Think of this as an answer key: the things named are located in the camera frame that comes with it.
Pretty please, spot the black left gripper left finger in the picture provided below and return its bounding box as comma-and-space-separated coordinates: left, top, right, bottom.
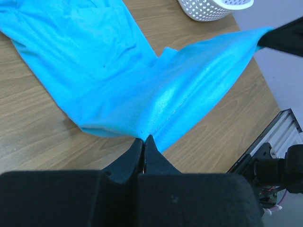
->
0, 139, 143, 227

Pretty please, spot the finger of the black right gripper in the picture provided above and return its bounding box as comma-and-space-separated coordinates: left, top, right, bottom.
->
258, 17, 303, 57

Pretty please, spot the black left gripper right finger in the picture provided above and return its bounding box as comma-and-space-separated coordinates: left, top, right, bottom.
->
136, 136, 263, 227

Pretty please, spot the bright cyan t-shirt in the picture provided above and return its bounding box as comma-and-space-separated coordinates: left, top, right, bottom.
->
0, 0, 270, 152

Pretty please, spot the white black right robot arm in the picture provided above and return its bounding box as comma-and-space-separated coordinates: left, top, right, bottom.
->
254, 17, 303, 198

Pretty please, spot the white perforated laundry basket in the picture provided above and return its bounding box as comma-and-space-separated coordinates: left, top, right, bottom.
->
178, 0, 254, 22

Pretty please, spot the aluminium frame rail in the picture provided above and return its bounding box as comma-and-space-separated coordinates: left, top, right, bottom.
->
229, 109, 303, 172

